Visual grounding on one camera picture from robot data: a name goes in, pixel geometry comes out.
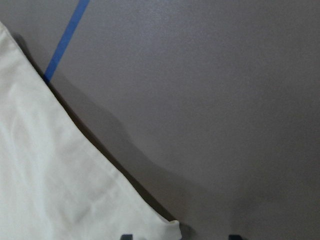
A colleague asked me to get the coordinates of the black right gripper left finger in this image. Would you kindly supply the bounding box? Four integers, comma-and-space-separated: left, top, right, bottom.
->
120, 234, 133, 240

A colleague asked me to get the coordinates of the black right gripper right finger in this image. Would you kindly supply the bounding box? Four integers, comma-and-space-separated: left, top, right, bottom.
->
228, 234, 242, 240

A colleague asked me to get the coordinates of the beige long-sleeve graphic shirt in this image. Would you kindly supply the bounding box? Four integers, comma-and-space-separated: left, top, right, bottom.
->
0, 25, 182, 240

